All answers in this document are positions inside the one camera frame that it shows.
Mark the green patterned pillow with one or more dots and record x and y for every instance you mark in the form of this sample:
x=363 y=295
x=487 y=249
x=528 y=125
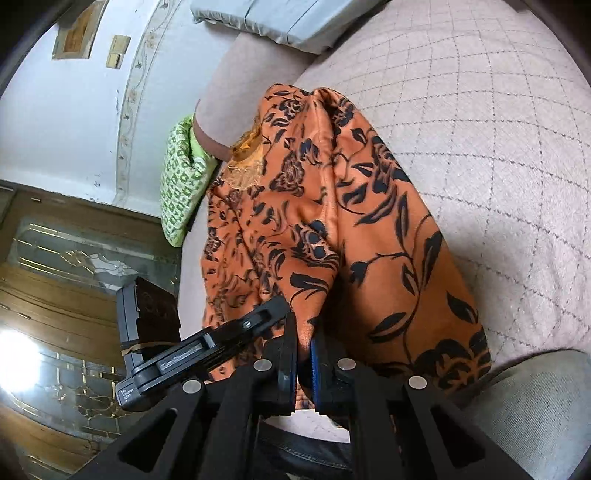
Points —
x=182 y=184

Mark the grey-blue pillow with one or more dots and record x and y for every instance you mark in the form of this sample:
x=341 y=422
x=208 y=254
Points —
x=286 y=18

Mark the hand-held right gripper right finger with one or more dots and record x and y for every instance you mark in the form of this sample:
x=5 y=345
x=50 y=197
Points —
x=318 y=369

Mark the brass wall switch plate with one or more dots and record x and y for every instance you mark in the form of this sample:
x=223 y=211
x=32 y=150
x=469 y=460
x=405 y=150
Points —
x=121 y=45

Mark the framed wall picture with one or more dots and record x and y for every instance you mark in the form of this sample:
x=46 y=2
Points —
x=78 y=32

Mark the pink quilted bed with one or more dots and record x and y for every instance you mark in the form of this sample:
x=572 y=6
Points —
x=485 y=138

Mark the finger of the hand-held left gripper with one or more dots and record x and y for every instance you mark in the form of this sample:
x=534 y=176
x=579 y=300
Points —
x=261 y=318

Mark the wooden door with glass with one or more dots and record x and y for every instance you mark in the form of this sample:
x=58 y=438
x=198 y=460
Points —
x=55 y=286

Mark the orange floral garment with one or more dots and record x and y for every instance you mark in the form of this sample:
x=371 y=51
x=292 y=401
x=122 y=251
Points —
x=369 y=254

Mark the pink bolster cushion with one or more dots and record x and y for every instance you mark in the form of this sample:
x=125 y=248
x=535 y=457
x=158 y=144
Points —
x=240 y=92

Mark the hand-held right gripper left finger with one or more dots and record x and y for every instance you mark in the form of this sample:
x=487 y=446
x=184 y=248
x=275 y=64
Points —
x=288 y=369

